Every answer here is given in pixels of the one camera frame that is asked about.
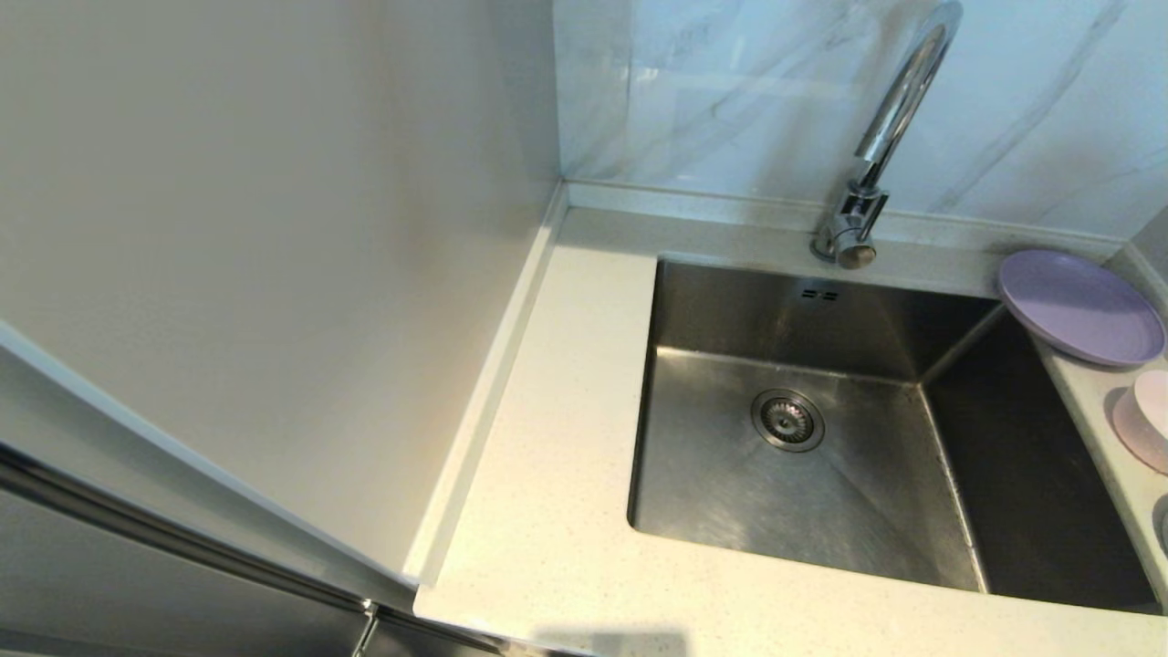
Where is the stainless steel sink basin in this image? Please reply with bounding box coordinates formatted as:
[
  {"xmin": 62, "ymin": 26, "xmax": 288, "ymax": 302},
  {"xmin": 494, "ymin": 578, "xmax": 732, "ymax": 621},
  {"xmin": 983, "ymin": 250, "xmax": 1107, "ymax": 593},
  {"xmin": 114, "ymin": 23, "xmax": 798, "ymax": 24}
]
[{"xmin": 628, "ymin": 255, "xmax": 1164, "ymax": 614}]

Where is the round metal drain strainer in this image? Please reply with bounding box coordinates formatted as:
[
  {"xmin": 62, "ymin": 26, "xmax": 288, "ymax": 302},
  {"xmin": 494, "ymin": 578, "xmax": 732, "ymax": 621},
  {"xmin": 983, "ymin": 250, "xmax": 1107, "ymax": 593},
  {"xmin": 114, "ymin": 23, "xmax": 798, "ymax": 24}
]
[{"xmin": 751, "ymin": 389, "xmax": 826, "ymax": 454}]

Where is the chrome refrigerator door handle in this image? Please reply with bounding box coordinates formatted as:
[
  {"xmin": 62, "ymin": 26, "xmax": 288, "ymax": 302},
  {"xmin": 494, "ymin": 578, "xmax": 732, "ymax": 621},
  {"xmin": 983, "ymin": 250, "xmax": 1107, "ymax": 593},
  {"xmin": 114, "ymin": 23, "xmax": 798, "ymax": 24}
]
[{"xmin": 0, "ymin": 445, "xmax": 381, "ymax": 657}]

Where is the purple plastic plate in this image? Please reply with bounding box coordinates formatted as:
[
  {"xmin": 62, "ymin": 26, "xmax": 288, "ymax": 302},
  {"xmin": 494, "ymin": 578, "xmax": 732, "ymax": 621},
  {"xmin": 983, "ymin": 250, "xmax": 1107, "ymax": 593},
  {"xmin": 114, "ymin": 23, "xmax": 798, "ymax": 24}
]
[{"xmin": 996, "ymin": 249, "xmax": 1167, "ymax": 369}]

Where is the pink plastic cup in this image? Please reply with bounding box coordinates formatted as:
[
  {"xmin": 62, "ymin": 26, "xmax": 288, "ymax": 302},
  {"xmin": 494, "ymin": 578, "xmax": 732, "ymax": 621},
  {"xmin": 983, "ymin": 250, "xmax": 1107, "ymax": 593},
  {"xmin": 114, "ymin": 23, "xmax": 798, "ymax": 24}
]
[{"xmin": 1111, "ymin": 370, "xmax": 1168, "ymax": 475}]

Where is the chrome gooseneck kitchen faucet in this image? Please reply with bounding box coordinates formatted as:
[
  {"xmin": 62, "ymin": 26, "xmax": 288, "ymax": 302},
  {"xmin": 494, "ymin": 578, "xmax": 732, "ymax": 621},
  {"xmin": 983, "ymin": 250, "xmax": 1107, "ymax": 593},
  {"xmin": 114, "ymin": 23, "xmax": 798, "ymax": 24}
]
[{"xmin": 812, "ymin": 0, "xmax": 965, "ymax": 271}]

